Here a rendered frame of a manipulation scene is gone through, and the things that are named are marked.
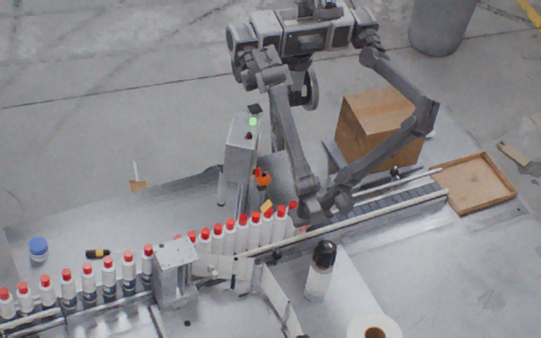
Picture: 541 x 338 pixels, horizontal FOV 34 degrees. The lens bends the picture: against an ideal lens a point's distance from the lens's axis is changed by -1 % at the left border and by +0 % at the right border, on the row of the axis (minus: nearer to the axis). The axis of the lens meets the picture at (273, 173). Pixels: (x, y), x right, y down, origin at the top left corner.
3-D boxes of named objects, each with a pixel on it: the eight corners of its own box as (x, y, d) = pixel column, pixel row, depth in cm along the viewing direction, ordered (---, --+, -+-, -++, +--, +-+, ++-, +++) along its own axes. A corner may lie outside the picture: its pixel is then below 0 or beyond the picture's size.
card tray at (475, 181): (459, 215, 376) (461, 210, 373) (426, 173, 390) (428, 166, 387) (515, 197, 386) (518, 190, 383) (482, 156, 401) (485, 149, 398)
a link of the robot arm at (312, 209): (316, 173, 298) (292, 181, 297) (328, 198, 291) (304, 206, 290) (318, 195, 307) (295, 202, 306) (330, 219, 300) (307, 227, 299)
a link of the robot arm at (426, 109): (450, 106, 318) (433, 99, 311) (429, 138, 322) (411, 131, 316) (383, 50, 349) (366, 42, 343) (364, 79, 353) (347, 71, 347)
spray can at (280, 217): (274, 248, 348) (280, 215, 333) (266, 239, 351) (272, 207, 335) (285, 242, 350) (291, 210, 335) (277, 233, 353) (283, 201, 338)
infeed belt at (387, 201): (64, 321, 321) (64, 316, 318) (58, 303, 326) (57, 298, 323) (443, 200, 379) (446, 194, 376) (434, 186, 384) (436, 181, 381)
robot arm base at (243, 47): (254, 61, 342) (257, 38, 334) (260, 75, 338) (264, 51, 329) (232, 64, 340) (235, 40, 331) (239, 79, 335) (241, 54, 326)
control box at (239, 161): (222, 180, 315) (224, 143, 301) (231, 146, 326) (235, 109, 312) (249, 186, 314) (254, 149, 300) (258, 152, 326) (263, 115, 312)
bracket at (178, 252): (163, 272, 304) (163, 270, 304) (151, 247, 311) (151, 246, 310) (199, 260, 309) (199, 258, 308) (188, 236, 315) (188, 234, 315)
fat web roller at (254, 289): (250, 297, 332) (255, 268, 318) (246, 288, 334) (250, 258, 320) (262, 293, 333) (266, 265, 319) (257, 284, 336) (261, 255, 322)
